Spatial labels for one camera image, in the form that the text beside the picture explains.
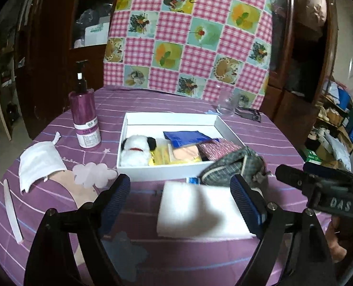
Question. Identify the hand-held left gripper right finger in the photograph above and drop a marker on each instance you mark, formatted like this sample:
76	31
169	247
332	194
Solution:
248	202

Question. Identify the pink chequered patchwork quilt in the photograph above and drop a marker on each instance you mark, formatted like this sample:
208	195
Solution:
188	35

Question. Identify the person's right hand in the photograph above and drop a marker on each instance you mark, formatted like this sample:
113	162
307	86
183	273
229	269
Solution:
335	244

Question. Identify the green plaid pouch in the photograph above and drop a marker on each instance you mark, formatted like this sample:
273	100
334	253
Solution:
233	163

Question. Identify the white face mask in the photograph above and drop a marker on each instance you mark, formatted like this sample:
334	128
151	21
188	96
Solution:
37	161

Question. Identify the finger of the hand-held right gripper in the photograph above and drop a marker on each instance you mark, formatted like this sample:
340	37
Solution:
289	175
328	171

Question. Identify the dark blue packet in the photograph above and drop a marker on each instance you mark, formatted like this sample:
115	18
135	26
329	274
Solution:
185	138

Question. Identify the wooden shelf rack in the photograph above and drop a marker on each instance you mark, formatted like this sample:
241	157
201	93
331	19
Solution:
2	74

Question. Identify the peach pink pad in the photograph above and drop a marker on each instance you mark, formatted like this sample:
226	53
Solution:
185	153

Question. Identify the black clip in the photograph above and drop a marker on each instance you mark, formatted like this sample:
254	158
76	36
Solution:
249	113

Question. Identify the white flat strip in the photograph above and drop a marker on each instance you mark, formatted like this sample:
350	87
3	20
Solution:
12	211

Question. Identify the purple pump bottle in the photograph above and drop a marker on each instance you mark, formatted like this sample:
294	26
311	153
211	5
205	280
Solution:
82	107

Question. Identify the white carton with green label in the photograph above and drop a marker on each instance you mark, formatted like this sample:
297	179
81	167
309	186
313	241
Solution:
97	34

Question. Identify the yellow packet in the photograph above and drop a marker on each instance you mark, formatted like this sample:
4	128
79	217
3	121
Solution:
161	156

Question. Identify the dark wooden cabinet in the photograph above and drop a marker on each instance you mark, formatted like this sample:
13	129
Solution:
289	110
51	50

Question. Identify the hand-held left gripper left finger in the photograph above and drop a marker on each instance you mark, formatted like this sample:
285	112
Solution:
116	202

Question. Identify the small blue packet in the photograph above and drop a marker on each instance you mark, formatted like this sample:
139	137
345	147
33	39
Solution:
193	180

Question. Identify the clear glass cup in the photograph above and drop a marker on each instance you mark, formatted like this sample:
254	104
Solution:
227	104

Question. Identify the purple striped tablecloth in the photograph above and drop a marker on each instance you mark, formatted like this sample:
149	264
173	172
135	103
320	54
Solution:
170	259

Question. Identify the pink bedding bundle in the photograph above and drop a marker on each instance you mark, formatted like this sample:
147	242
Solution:
316	3

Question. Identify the pile of cardboard boxes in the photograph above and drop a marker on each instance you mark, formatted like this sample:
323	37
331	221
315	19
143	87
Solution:
334	131

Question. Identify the white cardboard box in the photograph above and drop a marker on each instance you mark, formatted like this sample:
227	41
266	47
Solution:
152	172

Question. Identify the white tissue pack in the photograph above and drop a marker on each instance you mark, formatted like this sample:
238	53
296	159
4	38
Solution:
194	208

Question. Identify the white black plush dog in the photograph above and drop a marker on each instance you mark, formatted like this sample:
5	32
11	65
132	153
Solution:
134	152

